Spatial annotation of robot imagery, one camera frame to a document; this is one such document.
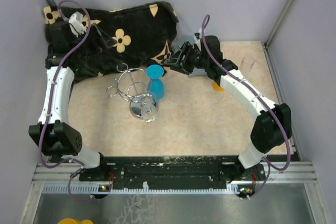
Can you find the aluminium rail frame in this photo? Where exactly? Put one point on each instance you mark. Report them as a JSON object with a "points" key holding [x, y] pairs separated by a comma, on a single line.
{"points": [[191, 189]]}

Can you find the blue denim cloth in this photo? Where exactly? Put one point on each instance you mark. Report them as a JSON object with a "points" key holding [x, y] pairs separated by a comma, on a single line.
{"points": [[197, 72]]}

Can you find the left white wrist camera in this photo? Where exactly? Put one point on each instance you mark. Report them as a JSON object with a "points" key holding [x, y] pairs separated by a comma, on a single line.
{"points": [[75, 23]]}

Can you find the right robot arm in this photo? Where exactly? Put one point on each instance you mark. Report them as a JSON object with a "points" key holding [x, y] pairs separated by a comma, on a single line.
{"points": [[272, 121]]}

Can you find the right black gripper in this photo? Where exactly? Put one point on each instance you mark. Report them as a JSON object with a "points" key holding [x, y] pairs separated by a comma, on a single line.
{"points": [[178, 65]]}

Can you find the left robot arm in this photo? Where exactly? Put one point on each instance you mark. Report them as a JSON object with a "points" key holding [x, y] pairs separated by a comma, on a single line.
{"points": [[57, 141]]}

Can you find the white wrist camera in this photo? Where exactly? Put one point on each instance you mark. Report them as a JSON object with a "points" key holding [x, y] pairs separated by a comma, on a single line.
{"points": [[75, 23], [197, 36]]}

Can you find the black floral blanket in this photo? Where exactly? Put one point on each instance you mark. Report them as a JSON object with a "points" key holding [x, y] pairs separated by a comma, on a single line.
{"points": [[144, 34]]}

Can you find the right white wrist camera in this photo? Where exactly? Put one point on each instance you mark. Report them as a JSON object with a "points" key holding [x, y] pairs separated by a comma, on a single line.
{"points": [[197, 36]]}

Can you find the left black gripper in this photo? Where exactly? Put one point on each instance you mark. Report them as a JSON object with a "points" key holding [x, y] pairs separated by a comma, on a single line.
{"points": [[103, 42]]}

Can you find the clear champagne glass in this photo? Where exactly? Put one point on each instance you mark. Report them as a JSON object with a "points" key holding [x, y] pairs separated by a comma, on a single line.
{"points": [[247, 63]]}

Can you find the yellow object at bottom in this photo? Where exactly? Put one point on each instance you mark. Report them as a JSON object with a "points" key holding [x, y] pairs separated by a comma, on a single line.
{"points": [[75, 221]]}

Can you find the orange wine glass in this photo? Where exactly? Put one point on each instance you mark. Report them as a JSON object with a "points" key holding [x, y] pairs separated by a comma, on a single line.
{"points": [[216, 87]]}

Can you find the blue wine glass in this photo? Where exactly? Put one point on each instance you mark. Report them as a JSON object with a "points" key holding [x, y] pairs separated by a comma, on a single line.
{"points": [[155, 72]]}

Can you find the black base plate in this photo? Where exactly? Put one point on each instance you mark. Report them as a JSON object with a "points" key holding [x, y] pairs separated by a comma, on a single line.
{"points": [[172, 172]]}

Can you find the right corner aluminium post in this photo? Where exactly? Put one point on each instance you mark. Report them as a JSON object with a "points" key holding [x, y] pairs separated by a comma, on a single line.
{"points": [[281, 19]]}

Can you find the chrome wine glass rack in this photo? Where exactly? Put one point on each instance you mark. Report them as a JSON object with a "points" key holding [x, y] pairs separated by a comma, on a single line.
{"points": [[131, 83]]}

